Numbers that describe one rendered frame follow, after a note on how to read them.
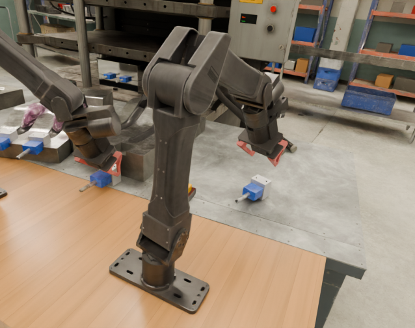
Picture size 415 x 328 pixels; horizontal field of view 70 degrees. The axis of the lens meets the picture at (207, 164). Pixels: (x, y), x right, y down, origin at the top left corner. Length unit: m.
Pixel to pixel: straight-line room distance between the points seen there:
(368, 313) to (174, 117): 1.60
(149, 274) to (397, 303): 1.59
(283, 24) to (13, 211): 1.29
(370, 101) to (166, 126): 4.08
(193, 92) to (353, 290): 1.65
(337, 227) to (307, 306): 0.29
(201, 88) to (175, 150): 0.10
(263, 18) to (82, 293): 1.33
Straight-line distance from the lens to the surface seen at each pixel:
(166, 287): 0.62
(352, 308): 1.84
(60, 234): 0.78
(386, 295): 2.00
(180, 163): 0.48
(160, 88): 0.45
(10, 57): 0.78
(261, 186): 0.88
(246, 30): 1.59
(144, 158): 0.89
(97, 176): 0.89
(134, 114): 1.18
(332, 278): 0.89
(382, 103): 4.44
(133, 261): 0.67
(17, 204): 0.92
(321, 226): 0.86
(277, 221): 0.83
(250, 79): 0.60
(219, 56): 0.46
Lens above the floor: 1.29
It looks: 28 degrees down
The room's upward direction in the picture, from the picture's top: 6 degrees clockwise
